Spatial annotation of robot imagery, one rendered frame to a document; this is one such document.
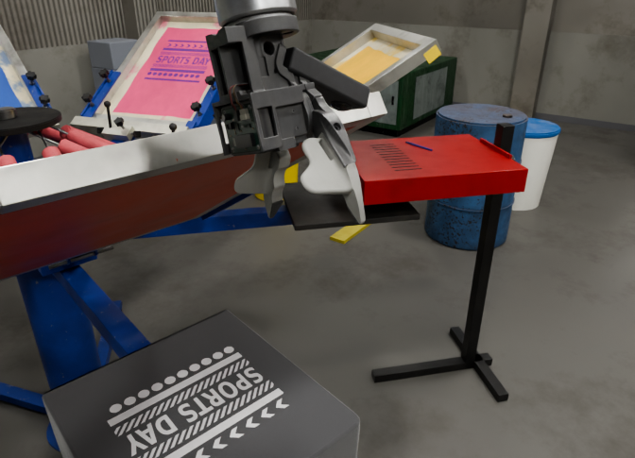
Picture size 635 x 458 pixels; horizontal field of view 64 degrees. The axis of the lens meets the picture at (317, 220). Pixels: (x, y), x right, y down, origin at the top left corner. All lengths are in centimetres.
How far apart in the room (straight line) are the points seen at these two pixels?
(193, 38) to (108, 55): 282
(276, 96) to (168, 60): 226
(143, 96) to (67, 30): 346
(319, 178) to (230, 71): 13
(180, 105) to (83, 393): 154
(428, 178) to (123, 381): 114
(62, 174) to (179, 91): 196
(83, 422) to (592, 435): 202
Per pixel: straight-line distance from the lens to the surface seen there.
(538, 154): 430
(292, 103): 48
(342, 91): 55
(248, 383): 113
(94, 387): 121
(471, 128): 338
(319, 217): 181
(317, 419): 105
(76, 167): 58
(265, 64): 50
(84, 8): 609
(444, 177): 181
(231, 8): 49
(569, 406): 265
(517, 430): 246
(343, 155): 47
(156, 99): 252
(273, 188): 57
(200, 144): 63
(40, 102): 267
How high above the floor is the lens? 172
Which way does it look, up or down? 26 degrees down
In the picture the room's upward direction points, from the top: straight up
